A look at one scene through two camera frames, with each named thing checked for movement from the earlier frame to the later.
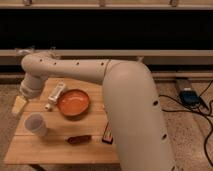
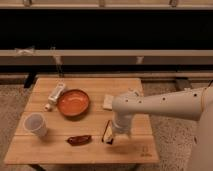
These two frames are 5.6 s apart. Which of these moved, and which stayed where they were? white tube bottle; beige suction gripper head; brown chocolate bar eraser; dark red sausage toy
Moved: beige suction gripper head
Stayed: white tube bottle; brown chocolate bar eraser; dark red sausage toy
